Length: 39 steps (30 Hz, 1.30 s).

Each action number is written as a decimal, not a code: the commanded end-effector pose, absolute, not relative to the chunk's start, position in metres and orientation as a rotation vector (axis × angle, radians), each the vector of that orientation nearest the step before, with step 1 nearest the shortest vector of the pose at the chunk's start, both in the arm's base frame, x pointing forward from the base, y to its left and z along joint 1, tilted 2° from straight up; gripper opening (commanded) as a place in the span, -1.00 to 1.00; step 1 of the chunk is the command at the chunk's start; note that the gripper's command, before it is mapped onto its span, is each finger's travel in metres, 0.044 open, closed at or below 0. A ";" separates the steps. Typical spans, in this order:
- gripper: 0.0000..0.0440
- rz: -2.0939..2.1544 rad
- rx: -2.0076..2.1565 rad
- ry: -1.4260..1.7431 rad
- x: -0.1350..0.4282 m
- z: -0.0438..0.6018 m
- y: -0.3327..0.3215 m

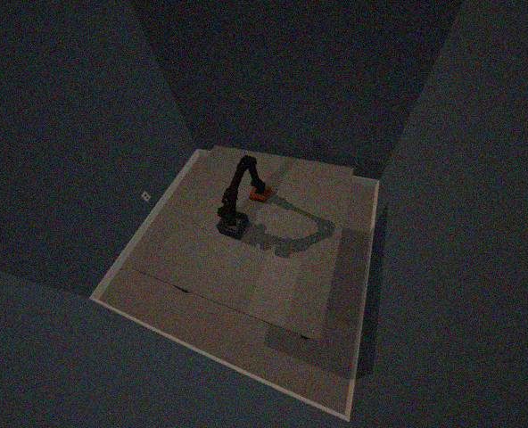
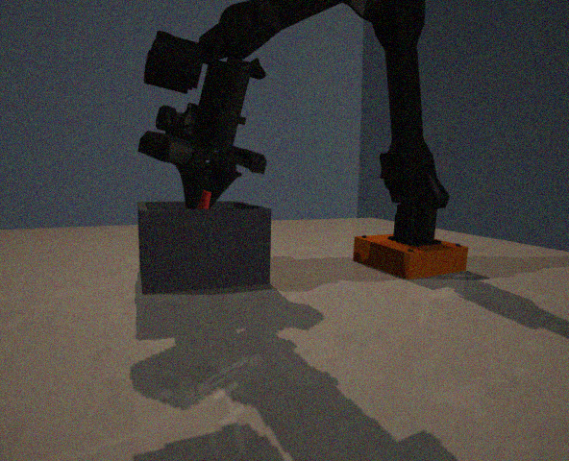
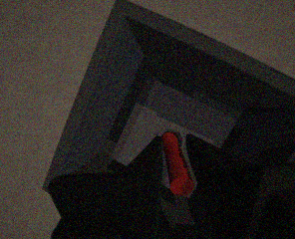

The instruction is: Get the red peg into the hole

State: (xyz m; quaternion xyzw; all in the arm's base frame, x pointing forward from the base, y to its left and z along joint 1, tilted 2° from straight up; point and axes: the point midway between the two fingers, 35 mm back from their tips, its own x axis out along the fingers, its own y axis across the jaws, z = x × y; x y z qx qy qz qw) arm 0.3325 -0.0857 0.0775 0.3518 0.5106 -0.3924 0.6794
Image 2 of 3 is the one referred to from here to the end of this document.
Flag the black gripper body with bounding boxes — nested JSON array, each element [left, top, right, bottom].
[[138, 98, 267, 174]]

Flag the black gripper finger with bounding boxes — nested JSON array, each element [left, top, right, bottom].
[[204, 162, 242, 208], [172, 163, 211, 209]]

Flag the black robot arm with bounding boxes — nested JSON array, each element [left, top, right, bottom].
[[143, 0, 449, 247]]

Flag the red peg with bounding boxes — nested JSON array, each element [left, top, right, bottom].
[[198, 190, 211, 209]]

